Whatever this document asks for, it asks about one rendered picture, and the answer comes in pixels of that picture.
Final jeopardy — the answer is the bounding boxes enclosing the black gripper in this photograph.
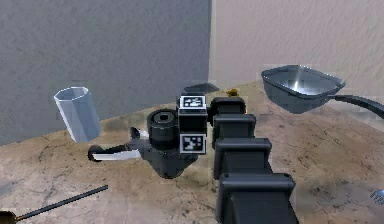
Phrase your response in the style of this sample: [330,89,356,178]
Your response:
[87,109,201,180]

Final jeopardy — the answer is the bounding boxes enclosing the clear faceted drinking glass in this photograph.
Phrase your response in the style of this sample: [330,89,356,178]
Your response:
[53,86,103,144]

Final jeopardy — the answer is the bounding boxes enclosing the thin black rod utensil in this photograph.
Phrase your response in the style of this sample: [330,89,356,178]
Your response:
[0,184,110,224]

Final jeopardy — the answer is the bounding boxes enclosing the blue grey ribbed object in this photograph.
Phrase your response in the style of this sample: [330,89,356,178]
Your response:
[369,189,384,206]

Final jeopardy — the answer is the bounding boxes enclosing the grey pan with black handle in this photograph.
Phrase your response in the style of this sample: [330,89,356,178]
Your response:
[260,64,384,120]

